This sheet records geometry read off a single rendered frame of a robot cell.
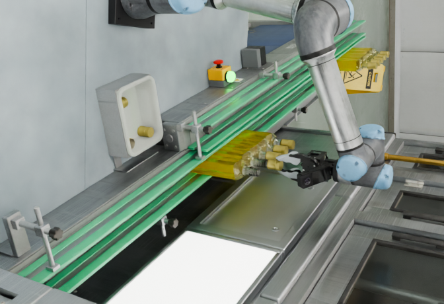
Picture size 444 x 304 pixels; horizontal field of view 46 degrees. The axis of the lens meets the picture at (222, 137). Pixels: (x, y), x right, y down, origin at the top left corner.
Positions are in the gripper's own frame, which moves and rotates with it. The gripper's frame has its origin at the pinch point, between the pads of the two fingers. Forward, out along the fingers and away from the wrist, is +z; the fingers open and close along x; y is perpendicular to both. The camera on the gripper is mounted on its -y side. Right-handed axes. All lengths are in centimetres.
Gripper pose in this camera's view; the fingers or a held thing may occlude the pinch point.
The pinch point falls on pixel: (279, 165)
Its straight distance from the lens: 173.0
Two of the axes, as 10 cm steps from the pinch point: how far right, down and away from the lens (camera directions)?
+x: -1.2, -9.2, -3.7
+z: -8.5, -1.0, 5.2
